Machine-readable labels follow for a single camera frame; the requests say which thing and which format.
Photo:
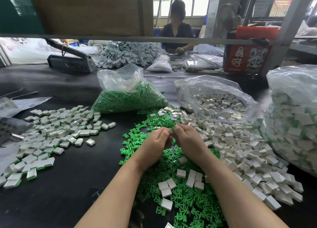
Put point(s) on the white printed board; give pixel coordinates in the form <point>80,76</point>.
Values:
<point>213,10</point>

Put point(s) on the person's right forearm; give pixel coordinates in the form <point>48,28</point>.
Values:
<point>237,195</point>

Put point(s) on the stack of clear plastic trays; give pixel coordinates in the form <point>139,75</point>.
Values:
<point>201,64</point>

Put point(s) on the wooden shelf board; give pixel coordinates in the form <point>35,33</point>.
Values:
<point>91,10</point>

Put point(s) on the pile of assembled white-green clips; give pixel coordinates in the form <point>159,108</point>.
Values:
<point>49,136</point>

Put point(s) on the clear bag of green pieces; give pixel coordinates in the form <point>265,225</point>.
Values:
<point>133,96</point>

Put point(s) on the clear bag of white caps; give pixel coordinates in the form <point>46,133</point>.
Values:
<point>218,104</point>

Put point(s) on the grey metal shelf rail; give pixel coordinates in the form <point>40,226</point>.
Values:
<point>148,39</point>

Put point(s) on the dark green panel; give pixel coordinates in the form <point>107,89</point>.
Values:
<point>17,10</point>

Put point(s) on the person's left forearm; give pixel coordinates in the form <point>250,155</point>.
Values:
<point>116,195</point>

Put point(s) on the person's right fingers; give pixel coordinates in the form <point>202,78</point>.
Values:
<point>180,133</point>

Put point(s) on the small clear plastic bag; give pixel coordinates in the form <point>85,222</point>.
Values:
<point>160,64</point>

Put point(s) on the pile of white plastic caps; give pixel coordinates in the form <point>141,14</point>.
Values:
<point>245,156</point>

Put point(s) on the grey heat sealer machine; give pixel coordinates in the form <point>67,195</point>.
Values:
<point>71,60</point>

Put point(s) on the person's left hand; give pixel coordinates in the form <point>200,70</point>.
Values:
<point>152,147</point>

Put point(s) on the large clear bag of clips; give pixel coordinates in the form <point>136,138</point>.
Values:
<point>294,126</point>

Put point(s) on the person's right hand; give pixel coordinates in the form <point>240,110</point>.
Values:
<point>192,141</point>

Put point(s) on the clear plastic sheet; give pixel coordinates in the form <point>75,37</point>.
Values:
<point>22,105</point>

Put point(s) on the grey electric fan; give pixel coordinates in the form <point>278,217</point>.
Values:
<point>227,17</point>

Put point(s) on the white plastic sack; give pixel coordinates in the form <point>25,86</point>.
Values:
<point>29,52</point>

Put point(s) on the pile of green plastic pieces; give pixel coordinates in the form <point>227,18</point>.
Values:
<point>188,210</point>

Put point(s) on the red printed carton box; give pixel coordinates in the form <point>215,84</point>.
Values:
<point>247,57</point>

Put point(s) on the grey metal shelf post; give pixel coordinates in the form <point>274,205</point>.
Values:
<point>284,29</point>

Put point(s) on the window with metal frame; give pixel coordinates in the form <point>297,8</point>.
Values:
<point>195,1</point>

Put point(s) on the person's left fingers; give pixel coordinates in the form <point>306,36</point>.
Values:
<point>164,136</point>

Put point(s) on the heap of grey-white packed clips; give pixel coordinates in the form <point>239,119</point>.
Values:
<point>128,53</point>

